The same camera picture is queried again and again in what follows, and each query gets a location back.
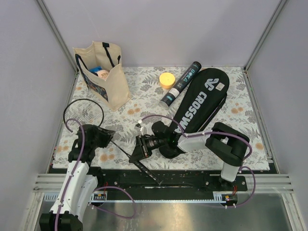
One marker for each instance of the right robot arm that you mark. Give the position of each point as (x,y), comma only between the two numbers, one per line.
(225,142)

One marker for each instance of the beige canvas tote bag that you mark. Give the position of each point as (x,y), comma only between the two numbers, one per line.
(100,65)

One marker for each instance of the blue pink item in bag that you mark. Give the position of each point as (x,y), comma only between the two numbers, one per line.
(100,72)

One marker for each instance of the floral table mat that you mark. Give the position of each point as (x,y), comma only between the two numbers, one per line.
(143,82)

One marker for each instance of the yellow grip tape roll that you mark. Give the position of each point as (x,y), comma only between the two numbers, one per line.
(167,80)

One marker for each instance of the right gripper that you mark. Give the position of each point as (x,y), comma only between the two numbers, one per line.
(137,154)

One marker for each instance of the black shuttlecock tube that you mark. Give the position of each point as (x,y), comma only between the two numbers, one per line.
(180,85)

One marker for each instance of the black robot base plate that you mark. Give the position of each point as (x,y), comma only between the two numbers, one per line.
(171,184)

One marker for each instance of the black racket cover bag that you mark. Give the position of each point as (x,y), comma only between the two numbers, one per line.
(205,94)

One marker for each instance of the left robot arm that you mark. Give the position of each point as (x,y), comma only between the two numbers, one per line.
(68,210)

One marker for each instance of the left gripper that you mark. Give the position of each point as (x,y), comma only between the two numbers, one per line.
(106,134)

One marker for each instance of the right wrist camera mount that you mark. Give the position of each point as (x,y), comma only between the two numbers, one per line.
(140,128)

